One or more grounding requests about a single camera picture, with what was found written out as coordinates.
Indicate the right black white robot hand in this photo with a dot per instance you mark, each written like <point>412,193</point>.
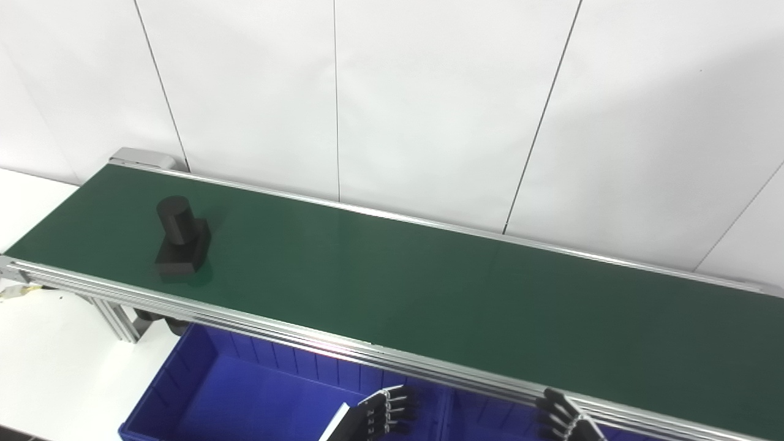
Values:
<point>566,429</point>

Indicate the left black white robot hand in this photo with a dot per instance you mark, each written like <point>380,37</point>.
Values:
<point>367,425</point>

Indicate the black cylinder block part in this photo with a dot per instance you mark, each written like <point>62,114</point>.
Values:
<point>180,245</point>

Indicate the green conveyor belt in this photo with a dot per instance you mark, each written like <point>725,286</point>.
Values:
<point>275,331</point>
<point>398,288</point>

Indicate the black conveyor underside roller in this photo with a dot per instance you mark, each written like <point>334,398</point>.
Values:
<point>174,324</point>

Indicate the aluminium conveyor leg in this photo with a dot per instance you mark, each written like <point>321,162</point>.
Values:
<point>119,321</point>

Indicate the pale yellow tape scrap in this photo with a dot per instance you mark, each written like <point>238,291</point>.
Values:
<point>21,293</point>

